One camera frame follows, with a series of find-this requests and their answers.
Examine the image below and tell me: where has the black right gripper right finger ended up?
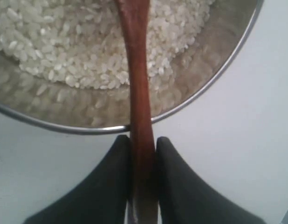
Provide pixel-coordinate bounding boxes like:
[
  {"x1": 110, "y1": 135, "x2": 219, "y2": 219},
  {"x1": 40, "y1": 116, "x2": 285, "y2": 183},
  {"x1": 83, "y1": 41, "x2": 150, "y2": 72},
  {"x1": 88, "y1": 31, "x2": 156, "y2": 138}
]
[{"x1": 156, "y1": 137, "x2": 264, "y2": 224}]

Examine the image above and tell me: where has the brown wooden spoon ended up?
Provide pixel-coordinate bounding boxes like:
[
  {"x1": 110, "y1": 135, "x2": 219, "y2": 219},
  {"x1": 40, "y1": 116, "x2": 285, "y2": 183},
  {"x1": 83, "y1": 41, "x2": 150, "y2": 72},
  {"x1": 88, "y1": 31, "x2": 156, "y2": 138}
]
[{"x1": 116, "y1": 0, "x2": 158, "y2": 224}]

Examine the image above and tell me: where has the steel bowl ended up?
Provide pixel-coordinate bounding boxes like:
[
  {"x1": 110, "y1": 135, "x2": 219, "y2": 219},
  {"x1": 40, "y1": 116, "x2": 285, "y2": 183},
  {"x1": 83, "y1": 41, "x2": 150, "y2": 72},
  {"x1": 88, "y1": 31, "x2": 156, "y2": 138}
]
[{"x1": 0, "y1": 0, "x2": 263, "y2": 135}]

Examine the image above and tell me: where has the white rice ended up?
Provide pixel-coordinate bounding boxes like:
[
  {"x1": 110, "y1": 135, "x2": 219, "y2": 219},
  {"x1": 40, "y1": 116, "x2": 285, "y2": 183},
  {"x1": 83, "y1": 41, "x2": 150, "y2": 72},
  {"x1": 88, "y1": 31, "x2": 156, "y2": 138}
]
[{"x1": 0, "y1": 0, "x2": 212, "y2": 89}]

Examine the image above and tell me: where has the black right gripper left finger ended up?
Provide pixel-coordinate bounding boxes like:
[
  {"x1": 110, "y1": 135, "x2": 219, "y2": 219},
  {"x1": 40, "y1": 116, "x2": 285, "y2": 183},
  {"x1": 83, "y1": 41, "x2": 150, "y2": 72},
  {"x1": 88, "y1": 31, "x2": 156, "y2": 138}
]
[{"x1": 25, "y1": 135, "x2": 131, "y2": 224}]

